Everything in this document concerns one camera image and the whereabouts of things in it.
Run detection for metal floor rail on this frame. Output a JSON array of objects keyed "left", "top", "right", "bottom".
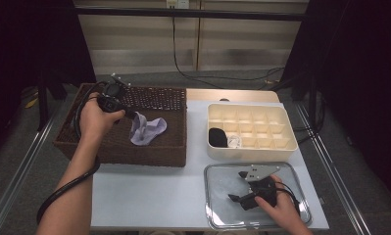
[
  {"left": 295, "top": 102, "right": 373, "bottom": 235},
  {"left": 0, "top": 104, "right": 65, "bottom": 235}
]

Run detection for person's left hand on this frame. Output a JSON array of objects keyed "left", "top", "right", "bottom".
[{"left": 79, "top": 92, "right": 126, "bottom": 142}]

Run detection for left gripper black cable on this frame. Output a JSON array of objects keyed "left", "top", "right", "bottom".
[{"left": 35, "top": 81, "right": 110, "bottom": 225}]

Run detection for white wall socket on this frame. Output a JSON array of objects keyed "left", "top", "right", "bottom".
[{"left": 166, "top": 0, "right": 191, "bottom": 10}]

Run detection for person's right hand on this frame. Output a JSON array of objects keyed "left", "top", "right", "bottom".
[{"left": 254, "top": 174, "right": 303, "bottom": 229}]

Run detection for black sock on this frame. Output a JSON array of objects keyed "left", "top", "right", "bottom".
[{"left": 208, "top": 127, "right": 229, "bottom": 149}]

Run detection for black horizontal bar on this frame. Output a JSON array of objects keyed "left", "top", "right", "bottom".
[{"left": 73, "top": 7, "right": 310, "bottom": 23}]

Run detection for cream divided organizer box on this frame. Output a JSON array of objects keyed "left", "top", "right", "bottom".
[{"left": 206, "top": 104, "right": 300, "bottom": 164}]

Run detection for white sock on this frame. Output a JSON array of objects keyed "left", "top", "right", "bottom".
[{"left": 226, "top": 134, "right": 243, "bottom": 149}]

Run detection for clear plastic lid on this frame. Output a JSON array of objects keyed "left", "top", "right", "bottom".
[{"left": 203, "top": 162, "right": 314, "bottom": 231}]

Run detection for brown wicker basket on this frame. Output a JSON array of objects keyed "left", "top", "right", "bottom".
[{"left": 53, "top": 82, "right": 188, "bottom": 167}]

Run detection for black hanging wall cable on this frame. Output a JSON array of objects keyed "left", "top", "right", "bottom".
[{"left": 171, "top": 16, "right": 285, "bottom": 91}]

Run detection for black floor cables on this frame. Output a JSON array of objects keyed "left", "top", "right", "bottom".
[{"left": 292, "top": 91, "right": 326, "bottom": 145}]

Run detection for dark curtain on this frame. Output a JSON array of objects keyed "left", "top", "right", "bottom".
[
  {"left": 0, "top": 0, "right": 98, "bottom": 165},
  {"left": 280, "top": 0, "right": 391, "bottom": 210}
]

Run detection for black metal stand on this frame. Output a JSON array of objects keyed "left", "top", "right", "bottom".
[{"left": 35, "top": 74, "right": 69, "bottom": 132}]

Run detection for light wooden board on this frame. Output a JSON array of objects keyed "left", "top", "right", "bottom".
[{"left": 185, "top": 88, "right": 281, "bottom": 104}]

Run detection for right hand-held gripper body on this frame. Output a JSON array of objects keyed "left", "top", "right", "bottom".
[{"left": 237, "top": 164, "right": 281, "bottom": 211}]

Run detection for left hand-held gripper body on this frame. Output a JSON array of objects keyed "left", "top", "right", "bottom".
[{"left": 96, "top": 73, "right": 131, "bottom": 114}]

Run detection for small yellow object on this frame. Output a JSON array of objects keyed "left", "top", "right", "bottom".
[{"left": 24, "top": 97, "right": 39, "bottom": 110}]

